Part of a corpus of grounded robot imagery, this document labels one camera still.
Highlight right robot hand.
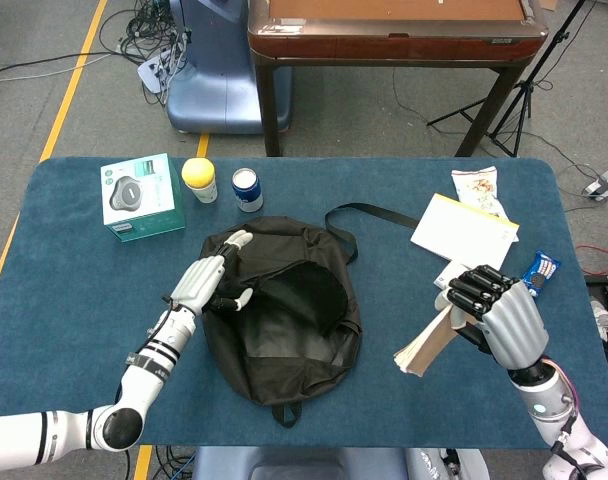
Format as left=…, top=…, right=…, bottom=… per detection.
left=433, top=264, right=550, bottom=371

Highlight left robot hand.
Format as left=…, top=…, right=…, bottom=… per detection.
left=171, top=229, right=255, bottom=317

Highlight brown spiral notebook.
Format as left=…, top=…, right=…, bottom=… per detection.
left=392, top=304, right=468, bottom=378

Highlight black fabric backpack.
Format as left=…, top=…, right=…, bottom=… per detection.
left=198, top=202, right=420, bottom=428

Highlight blue purple robot base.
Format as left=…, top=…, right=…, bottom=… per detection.
left=166, top=0, right=293, bottom=135

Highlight white snack packet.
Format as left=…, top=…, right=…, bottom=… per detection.
left=450, top=166, right=510, bottom=221

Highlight blue Oreo cookie packet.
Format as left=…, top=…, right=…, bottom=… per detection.
left=521, top=249, right=562, bottom=297

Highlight small white box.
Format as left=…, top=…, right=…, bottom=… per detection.
left=432, top=259, right=478, bottom=292

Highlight blue and white drink can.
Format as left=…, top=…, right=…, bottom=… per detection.
left=231, top=168, right=264, bottom=214

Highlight teal Philips product box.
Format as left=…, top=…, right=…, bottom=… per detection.
left=99, top=152, right=187, bottom=244

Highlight white papers stack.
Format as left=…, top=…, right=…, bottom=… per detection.
left=409, top=193, right=521, bottom=274

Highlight blue table carpet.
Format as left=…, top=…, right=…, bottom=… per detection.
left=0, top=157, right=608, bottom=449

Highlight white power adapter strip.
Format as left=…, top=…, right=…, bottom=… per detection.
left=582, top=166, right=608, bottom=200

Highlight grey robot torso base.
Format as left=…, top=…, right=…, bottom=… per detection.
left=191, top=446, right=490, bottom=480

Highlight black tripod stand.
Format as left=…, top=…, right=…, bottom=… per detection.
left=426, top=0, right=590, bottom=159

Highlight brown mahjong table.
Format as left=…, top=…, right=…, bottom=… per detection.
left=247, top=0, right=550, bottom=159

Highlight red floor cable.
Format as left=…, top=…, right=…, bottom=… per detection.
left=577, top=242, right=608, bottom=277

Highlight tangled black floor cables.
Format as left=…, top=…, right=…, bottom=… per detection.
left=97, top=0, right=185, bottom=66

